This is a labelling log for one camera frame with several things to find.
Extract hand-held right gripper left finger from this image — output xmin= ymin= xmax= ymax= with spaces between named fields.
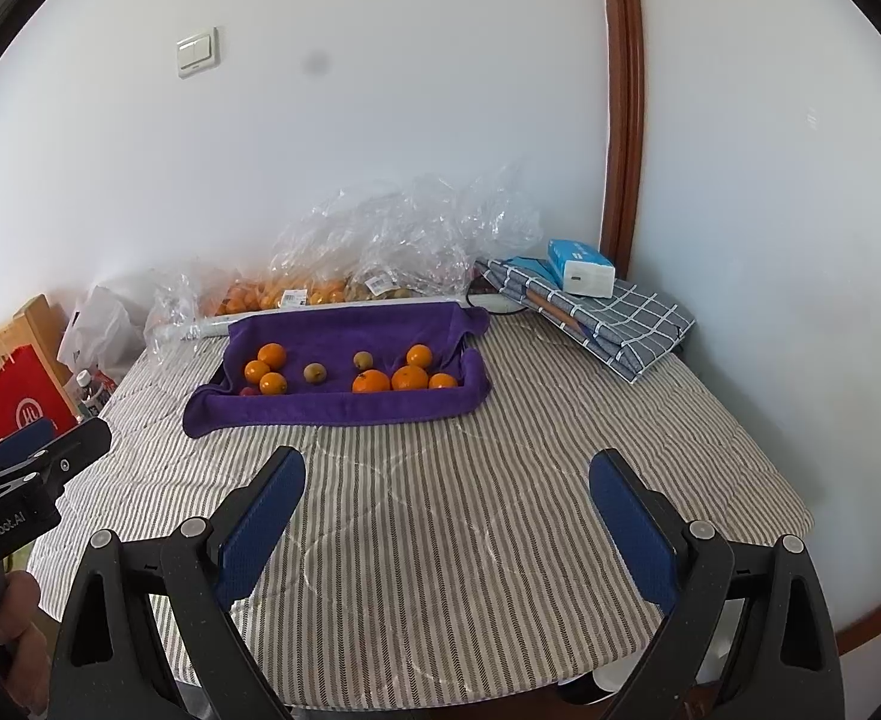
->
xmin=49 ymin=446 xmax=308 ymax=720

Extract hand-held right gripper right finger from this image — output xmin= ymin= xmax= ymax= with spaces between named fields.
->
xmin=588 ymin=448 xmax=846 ymax=720

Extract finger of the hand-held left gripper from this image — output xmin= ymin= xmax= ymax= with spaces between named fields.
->
xmin=0 ymin=420 xmax=58 ymax=470
xmin=31 ymin=418 xmax=112 ymax=496

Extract purple towel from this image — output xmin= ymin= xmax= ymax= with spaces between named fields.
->
xmin=183 ymin=300 xmax=492 ymax=440

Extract red paper bag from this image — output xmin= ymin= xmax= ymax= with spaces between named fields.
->
xmin=0 ymin=345 xmax=82 ymax=443

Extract wooden furniture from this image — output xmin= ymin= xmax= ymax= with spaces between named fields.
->
xmin=0 ymin=296 xmax=74 ymax=391

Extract white plastic bag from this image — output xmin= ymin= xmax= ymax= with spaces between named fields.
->
xmin=58 ymin=283 xmax=145 ymax=383

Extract crumpled clear plastic bag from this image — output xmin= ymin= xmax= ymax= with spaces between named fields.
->
xmin=144 ymin=266 xmax=212 ymax=365

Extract folded grey plaid cloth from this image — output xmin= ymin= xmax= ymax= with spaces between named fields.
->
xmin=475 ymin=256 xmax=697 ymax=385

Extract clear plastic bag of oranges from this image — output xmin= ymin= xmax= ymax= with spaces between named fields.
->
xmin=215 ymin=202 xmax=359 ymax=316

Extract blue and white tissue box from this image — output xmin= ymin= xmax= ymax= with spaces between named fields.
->
xmin=547 ymin=240 xmax=615 ymax=296

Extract empty clear plastic bag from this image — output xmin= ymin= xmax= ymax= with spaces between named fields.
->
xmin=466 ymin=161 xmax=545 ymax=267

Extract black cable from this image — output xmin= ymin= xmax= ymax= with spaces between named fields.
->
xmin=464 ymin=277 xmax=531 ymax=316

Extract white light switch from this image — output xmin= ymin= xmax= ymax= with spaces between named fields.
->
xmin=176 ymin=28 xmax=220 ymax=80

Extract brown wooden door frame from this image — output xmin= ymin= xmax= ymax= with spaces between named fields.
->
xmin=596 ymin=0 xmax=645 ymax=286

